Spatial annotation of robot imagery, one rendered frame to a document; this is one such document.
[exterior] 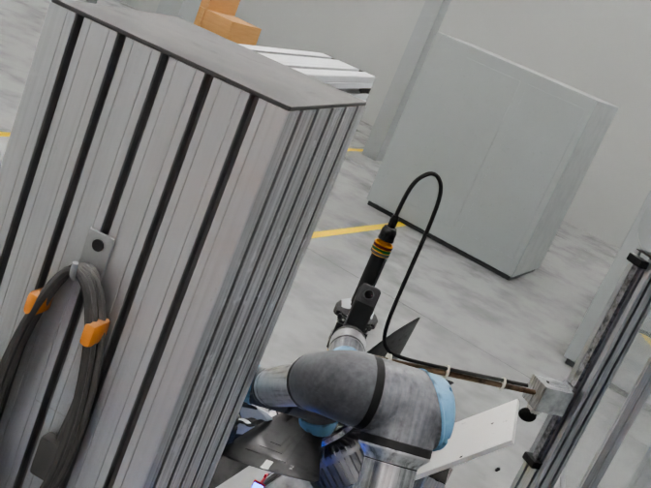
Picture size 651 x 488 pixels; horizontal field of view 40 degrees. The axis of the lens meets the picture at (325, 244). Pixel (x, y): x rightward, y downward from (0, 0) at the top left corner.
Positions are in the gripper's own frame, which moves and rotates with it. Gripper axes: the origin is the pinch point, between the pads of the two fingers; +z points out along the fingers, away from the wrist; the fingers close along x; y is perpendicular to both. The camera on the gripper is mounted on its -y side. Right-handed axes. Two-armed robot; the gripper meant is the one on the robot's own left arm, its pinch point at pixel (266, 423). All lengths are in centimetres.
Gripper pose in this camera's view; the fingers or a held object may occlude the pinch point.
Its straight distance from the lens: 207.2
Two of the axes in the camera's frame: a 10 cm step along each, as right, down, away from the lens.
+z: 8.6, 2.2, 4.5
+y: -3.8, -3.1, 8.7
